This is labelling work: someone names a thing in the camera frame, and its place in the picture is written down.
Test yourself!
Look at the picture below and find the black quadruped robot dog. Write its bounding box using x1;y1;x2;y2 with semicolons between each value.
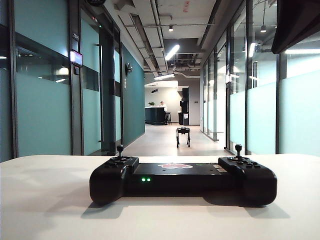
175;126;193;149

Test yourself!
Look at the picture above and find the long linear ceiling light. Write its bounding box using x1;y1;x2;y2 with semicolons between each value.
153;73;175;81
164;44;181;61

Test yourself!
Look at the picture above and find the glowing room sign display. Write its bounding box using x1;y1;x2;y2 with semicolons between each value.
69;49;84;67

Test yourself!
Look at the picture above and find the long vertical door handle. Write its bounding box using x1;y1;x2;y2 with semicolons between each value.
95;43;104;144

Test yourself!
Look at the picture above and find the dark reception counter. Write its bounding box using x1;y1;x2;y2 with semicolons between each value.
144;106;167;126

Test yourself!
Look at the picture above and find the black remote control with joysticks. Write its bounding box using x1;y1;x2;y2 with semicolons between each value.
89;144;278;208

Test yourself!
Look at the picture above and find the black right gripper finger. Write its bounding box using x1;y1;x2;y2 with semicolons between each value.
271;0;320;55

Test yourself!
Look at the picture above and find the black tall cabinet machine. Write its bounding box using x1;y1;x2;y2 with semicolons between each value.
178;87;191;126

